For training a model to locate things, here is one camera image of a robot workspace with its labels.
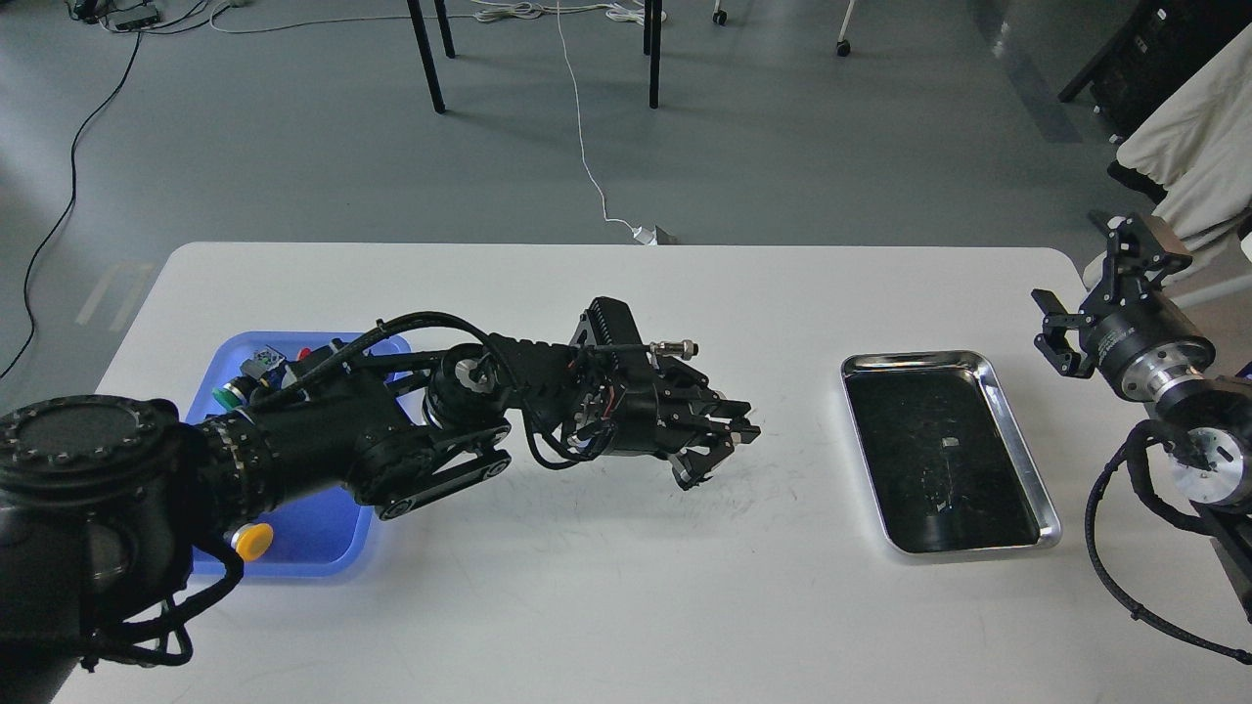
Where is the white floor cable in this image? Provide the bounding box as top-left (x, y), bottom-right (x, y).
top-left (471, 0), bottom-right (669, 241)

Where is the black table leg right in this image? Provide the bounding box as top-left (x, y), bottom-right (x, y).
top-left (644, 0), bottom-right (664, 109)

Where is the black floor cable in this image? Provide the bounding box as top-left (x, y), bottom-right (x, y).
top-left (0, 0), bottom-right (227, 377)

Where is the black table leg left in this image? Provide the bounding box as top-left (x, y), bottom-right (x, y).
top-left (404, 0), bottom-right (457, 114)

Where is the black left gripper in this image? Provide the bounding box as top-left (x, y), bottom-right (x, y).
top-left (562, 297), bottom-right (761, 491)

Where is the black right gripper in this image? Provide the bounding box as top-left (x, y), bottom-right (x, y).
top-left (1030, 210), bottom-right (1216, 405)

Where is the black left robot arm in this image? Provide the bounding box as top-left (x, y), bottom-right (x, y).
top-left (3, 297), bottom-right (760, 703)

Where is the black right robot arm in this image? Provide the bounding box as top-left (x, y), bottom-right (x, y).
top-left (1032, 210), bottom-right (1251, 665)

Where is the white power adapter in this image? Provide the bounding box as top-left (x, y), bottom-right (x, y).
top-left (632, 225), bottom-right (677, 246)

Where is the silver metal tray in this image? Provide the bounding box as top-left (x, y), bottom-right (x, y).
top-left (840, 349), bottom-right (1063, 561)

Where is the green push button switch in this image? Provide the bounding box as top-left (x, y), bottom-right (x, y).
top-left (213, 346), bottom-right (288, 411)

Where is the black table leg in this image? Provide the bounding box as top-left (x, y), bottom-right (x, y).
top-left (404, 0), bottom-right (457, 114)
top-left (644, 0), bottom-right (664, 109)

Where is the beige cloth cover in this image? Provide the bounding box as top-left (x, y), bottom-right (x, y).
top-left (1107, 28), bottom-right (1251, 286)

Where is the blue plastic tray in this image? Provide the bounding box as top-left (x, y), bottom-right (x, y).
top-left (185, 329), bottom-right (373, 580)

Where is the yellow push button switch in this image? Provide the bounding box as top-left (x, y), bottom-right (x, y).
top-left (223, 522), bottom-right (275, 564)

